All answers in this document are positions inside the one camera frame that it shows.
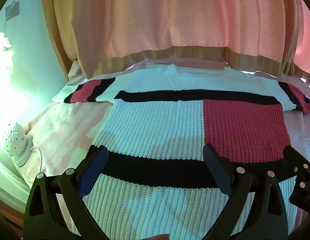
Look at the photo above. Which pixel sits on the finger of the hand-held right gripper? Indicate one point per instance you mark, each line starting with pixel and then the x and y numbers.
pixel 296 158

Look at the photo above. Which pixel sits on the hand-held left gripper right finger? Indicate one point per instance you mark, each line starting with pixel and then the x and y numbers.
pixel 217 166

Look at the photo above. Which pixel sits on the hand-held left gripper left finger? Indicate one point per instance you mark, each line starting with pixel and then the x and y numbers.
pixel 95 170

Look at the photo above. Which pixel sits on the white black red knit sweater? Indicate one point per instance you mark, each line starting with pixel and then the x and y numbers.
pixel 157 130

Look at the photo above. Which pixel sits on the pink bedsheet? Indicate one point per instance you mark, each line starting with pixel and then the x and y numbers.
pixel 57 130

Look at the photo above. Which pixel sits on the white bedside table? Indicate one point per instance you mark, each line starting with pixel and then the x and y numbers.
pixel 10 180

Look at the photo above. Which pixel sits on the white dotted table lamp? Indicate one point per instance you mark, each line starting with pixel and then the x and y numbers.
pixel 13 140

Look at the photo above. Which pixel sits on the pale pink pillow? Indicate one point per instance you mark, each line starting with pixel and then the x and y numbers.
pixel 76 71

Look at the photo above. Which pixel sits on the pink curtain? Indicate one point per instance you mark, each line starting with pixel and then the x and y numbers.
pixel 170 17

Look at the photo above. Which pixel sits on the white wall socket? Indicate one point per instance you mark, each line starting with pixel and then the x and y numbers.
pixel 13 10

